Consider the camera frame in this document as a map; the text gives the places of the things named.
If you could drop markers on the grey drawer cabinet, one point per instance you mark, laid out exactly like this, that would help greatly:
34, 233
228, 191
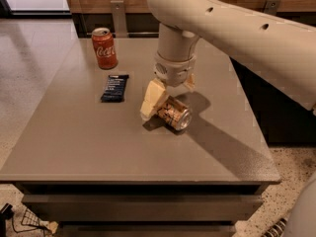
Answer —
102, 171

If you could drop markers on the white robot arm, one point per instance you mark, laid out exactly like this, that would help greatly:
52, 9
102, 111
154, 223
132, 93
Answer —
282, 52

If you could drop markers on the left metal bracket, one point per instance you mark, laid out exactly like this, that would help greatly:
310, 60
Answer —
119, 17

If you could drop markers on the dark blue snack bar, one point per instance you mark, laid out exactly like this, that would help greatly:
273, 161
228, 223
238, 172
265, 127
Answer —
115, 88

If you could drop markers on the metal bracket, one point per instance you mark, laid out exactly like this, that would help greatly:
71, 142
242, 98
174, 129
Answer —
119, 17
271, 7

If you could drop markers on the black wire basket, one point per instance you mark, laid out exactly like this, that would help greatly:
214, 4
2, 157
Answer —
25, 220

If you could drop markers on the white power strip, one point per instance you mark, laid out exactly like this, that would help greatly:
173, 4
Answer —
277, 229

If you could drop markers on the orange soda can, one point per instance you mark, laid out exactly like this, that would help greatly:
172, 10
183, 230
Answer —
175, 113

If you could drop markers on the horizontal metal rail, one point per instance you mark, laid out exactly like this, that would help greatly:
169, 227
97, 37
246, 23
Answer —
136, 35

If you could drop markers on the right metal bracket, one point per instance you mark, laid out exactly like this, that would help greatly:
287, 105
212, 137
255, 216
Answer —
271, 7

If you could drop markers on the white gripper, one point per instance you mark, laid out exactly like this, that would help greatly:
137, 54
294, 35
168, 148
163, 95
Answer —
175, 70

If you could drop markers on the red Coca-Cola can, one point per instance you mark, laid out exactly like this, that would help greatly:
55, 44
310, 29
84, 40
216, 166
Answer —
104, 46

